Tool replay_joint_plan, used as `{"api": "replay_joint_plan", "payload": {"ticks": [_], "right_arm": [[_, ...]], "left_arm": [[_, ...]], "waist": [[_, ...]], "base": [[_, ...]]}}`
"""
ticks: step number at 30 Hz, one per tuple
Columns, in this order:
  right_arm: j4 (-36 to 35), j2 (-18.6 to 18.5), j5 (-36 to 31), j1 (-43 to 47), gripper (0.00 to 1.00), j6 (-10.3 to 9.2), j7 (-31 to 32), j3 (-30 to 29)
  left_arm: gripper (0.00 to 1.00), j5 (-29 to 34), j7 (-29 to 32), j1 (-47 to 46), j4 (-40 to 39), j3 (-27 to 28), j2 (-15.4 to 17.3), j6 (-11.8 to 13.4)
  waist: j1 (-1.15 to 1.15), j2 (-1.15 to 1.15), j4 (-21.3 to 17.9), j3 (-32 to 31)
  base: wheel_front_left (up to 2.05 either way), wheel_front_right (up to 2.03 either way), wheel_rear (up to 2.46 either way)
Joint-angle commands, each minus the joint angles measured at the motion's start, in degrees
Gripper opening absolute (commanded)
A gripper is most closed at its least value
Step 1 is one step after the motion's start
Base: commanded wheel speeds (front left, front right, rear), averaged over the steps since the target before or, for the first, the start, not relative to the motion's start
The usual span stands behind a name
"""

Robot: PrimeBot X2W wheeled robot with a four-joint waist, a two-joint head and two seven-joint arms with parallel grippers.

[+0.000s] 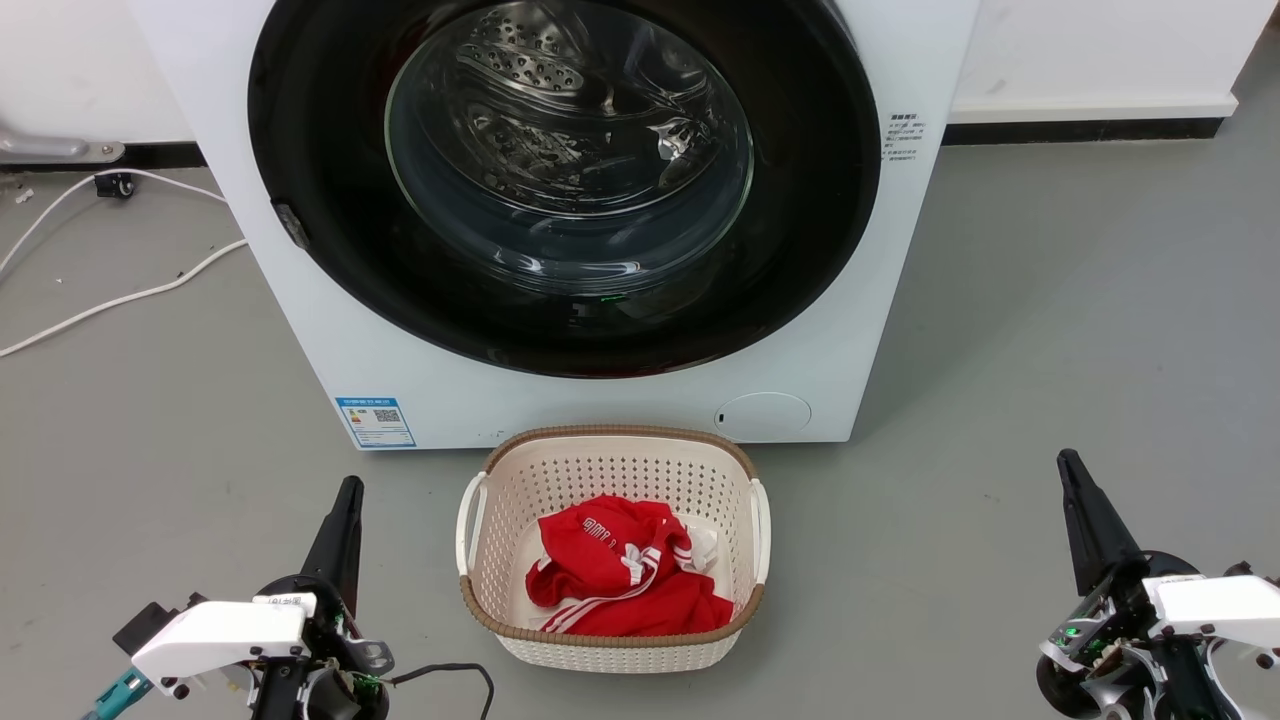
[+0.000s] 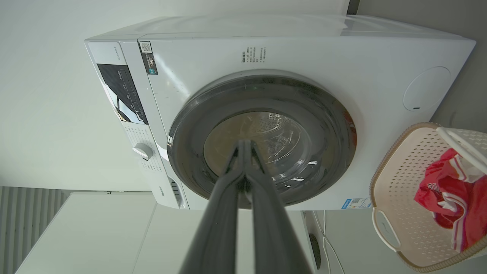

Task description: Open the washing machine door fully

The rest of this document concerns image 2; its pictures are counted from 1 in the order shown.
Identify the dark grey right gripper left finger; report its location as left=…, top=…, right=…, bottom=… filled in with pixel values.
left=179, top=139, right=247, bottom=274

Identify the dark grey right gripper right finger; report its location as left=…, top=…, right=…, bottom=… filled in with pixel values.
left=245, top=139, right=313, bottom=274

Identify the round dark glass washer door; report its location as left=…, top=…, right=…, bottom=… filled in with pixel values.
left=167, top=70, right=357, bottom=209

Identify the white front-load washing machine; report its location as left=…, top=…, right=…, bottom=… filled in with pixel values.
left=84, top=14, right=477, bottom=212

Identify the blue energy label sticker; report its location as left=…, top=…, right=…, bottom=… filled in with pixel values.
left=341, top=198, right=372, bottom=209

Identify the stainless steel washer drum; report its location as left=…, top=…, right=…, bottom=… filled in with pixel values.
left=204, top=111, right=312, bottom=191

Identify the white washer control knob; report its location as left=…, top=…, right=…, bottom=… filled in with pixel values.
left=132, top=143, right=154, bottom=161

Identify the white cabinet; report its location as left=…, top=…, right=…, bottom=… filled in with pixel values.
left=15, top=191, right=317, bottom=274

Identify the cream perforated laundry basket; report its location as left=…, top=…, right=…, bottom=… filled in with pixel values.
left=370, top=122, right=487, bottom=273

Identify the black washer control display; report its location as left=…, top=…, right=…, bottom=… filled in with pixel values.
left=97, top=64, right=149, bottom=125

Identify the red garment with white stripes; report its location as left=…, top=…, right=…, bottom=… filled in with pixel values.
left=414, top=148, right=487, bottom=253

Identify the black QR code sticker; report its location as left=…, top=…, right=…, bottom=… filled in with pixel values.
left=138, top=41, right=158, bottom=75

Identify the grey ribbed panel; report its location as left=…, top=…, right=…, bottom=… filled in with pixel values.
left=0, top=186, right=71, bottom=274

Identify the round white filter cover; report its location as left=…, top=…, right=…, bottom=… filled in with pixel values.
left=403, top=67, right=452, bottom=112

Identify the thin white cable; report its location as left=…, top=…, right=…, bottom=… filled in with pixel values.
left=313, top=210, right=346, bottom=274

